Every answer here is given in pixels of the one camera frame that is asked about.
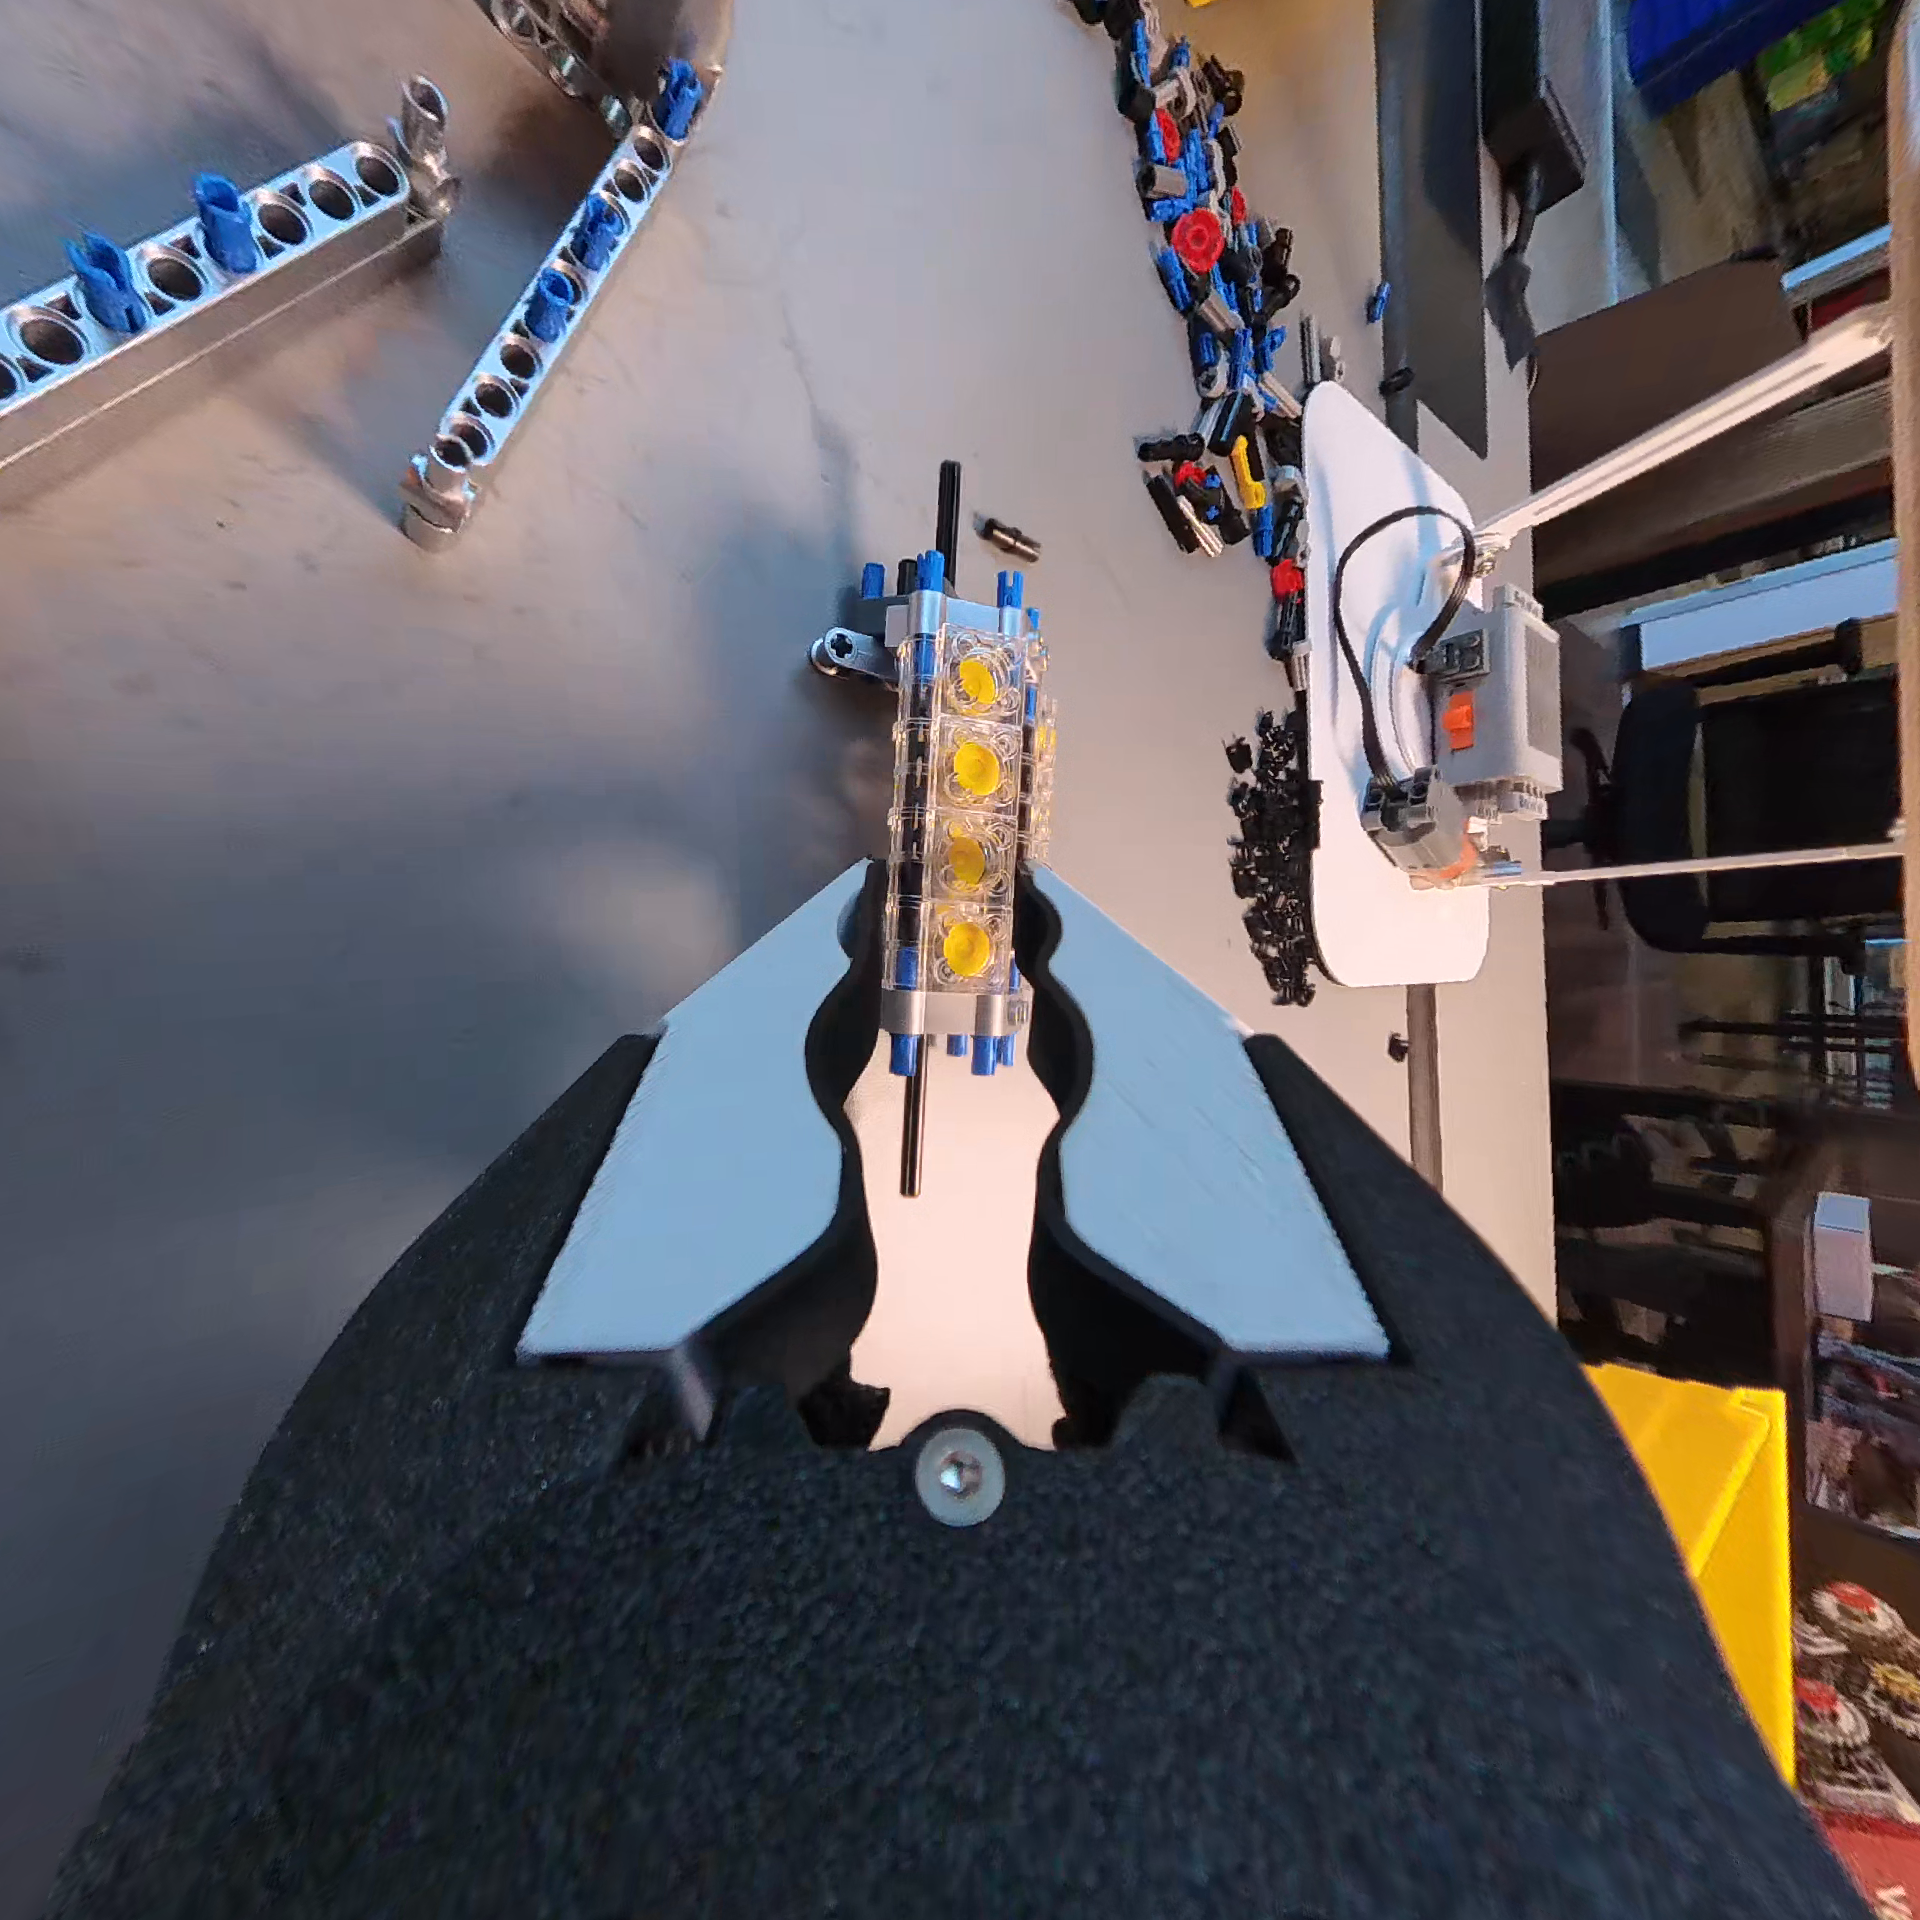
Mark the white base with battery box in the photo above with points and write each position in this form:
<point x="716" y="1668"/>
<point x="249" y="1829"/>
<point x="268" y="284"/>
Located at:
<point x="1395" y="452"/>

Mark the yellow plastic bin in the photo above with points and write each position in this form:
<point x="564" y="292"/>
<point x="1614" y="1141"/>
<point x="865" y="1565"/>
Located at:
<point x="1723" y="1485"/>

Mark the black office chair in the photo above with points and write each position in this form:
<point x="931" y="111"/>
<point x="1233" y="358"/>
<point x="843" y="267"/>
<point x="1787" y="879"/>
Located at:
<point x="1769" y="811"/>

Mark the grey desk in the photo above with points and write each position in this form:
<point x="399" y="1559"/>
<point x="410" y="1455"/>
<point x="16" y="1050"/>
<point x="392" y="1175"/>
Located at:
<point x="299" y="901"/>

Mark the small grey connector pin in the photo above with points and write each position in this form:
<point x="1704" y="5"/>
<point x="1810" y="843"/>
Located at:
<point x="425" y="142"/>

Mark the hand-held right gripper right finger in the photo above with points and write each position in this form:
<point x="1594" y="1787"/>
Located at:
<point x="1214" y="1186"/>

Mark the black printed toy box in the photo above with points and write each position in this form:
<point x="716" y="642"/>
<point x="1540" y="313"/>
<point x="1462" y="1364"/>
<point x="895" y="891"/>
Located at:
<point x="1860" y="1695"/>

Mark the pile of black toy pieces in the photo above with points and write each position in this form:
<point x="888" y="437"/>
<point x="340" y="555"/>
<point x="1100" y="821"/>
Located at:
<point x="1276" y="855"/>

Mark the pile of colourful toy pieces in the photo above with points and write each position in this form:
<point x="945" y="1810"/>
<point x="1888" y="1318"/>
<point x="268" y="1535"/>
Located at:
<point x="1214" y="255"/>

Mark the long grey beam panel assembly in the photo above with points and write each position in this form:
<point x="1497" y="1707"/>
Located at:
<point x="511" y="359"/>

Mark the white metal stand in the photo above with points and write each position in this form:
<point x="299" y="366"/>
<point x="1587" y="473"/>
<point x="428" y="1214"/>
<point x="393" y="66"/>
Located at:
<point x="1680" y="428"/>

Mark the grey holed beam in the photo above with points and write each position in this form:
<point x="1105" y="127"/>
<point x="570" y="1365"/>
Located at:
<point x="106" y="284"/>

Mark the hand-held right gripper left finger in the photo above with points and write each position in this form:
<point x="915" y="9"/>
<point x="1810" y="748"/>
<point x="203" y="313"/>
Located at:
<point x="690" y="1186"/>

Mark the small black toy pin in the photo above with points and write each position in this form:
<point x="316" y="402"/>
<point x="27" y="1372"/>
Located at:
<point x="1010" y="535"/>

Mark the grey motor block, orange part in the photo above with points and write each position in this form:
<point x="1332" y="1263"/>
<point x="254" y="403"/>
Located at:
<point x="1507" y="705"/>

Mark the small grey motor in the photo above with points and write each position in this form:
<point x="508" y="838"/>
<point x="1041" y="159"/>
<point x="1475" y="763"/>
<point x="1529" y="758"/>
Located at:
<point x="1417" y="819"/>

